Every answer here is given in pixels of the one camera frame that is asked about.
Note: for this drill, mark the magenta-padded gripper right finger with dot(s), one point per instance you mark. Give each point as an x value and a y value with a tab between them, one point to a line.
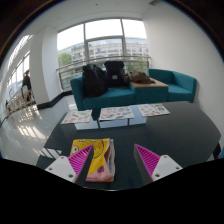
164	167

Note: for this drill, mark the orange pink sun-print towel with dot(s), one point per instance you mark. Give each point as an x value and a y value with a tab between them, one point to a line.
101	160

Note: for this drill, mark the person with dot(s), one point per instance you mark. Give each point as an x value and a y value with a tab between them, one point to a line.
26	82

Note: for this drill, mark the teal armchair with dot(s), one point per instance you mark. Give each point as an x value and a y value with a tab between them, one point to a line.
181	88

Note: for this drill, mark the black backpack with label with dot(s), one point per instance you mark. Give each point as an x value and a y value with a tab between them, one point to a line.
115	74

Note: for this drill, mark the metal window railing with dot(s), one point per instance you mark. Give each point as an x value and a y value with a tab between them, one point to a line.
70	66

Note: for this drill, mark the teal sofa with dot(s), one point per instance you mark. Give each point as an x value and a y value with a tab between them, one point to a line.
116	98

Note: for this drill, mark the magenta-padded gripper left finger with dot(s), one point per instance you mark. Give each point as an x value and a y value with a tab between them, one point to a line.
62	167

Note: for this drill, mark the wooden railing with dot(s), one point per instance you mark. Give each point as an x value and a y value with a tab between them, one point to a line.
20	101

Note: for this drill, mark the wooden-topped teal side table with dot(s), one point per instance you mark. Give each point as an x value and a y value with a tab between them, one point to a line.
150	93

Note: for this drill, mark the printed sticker sheet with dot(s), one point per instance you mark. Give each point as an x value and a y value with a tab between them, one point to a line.
116	113
77	117
153	110

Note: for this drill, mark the brown jacket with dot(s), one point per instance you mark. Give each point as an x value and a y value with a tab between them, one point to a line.
140	77

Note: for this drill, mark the large black backpack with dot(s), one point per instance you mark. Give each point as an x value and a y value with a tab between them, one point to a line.
94	81

